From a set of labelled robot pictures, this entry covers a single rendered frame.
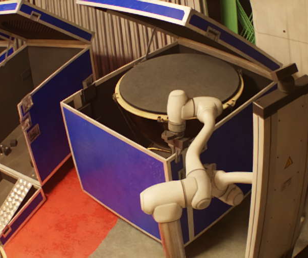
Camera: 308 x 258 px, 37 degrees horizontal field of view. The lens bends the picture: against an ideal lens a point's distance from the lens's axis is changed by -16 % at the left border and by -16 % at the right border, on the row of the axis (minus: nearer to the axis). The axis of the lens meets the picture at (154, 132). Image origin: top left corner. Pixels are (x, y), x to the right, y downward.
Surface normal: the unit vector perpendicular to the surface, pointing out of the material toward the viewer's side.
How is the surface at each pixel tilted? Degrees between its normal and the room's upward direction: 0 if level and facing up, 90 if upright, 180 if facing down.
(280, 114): 90
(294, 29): 90
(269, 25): 90
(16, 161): 0
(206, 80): 0
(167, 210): 67
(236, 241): 0
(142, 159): 90
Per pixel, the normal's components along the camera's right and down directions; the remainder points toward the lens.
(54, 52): -0.49, 0.54
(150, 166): -0.72, 0.46
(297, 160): 0.55, 0.42
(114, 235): -0.11, -0.82
